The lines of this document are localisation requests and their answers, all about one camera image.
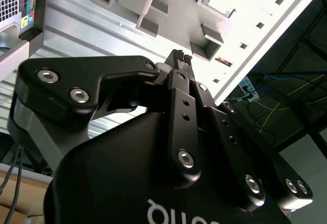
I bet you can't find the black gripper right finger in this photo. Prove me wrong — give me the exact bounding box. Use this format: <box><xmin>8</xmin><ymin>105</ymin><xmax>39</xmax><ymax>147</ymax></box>
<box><xmin>183</xmin><ymin>54</ymin><xmax>314</xmax><ymax>212</ymax></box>

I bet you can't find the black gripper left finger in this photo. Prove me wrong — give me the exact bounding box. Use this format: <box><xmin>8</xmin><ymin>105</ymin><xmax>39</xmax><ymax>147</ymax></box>
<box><xmin>14</xmin><ymin>49</ymin><xmax>202</xmax><ymax>188</ymax></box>

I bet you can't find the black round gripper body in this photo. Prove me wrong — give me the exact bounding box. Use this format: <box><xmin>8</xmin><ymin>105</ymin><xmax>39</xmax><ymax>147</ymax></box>
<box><xmin>42</xmin><ymin>110</ymin><xmax>293</xmax><ymax>224</ymax></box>

